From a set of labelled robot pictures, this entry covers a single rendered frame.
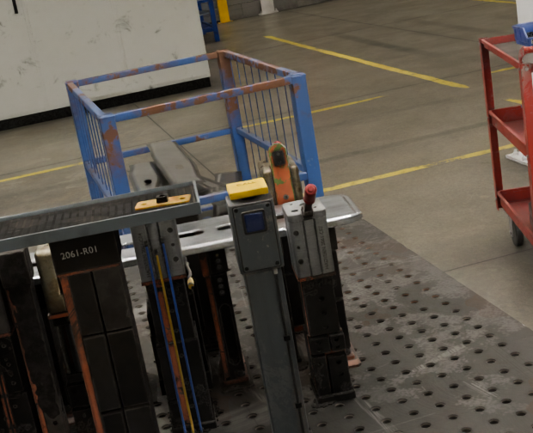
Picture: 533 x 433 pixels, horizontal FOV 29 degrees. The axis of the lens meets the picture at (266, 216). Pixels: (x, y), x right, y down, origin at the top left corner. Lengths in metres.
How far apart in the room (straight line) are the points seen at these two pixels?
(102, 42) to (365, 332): 7.93
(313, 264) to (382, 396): 0.28
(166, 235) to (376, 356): 0.53
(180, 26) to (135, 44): 0.46
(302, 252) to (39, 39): 8.16
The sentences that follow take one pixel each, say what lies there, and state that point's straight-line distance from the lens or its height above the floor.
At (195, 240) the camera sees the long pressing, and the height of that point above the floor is 1.00.
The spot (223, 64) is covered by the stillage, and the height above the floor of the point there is 0.88.
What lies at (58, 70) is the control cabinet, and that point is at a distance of 9.84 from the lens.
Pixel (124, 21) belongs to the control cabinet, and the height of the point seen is 0.78.
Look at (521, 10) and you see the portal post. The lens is 5.70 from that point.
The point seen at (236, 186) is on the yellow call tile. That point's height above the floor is 1.16.
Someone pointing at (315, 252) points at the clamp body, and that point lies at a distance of 1.76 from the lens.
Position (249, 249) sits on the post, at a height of 1.07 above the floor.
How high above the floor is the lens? 1.56
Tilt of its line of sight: 17 degrees down
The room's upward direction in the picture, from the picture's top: 10 degrees counter-clockwise
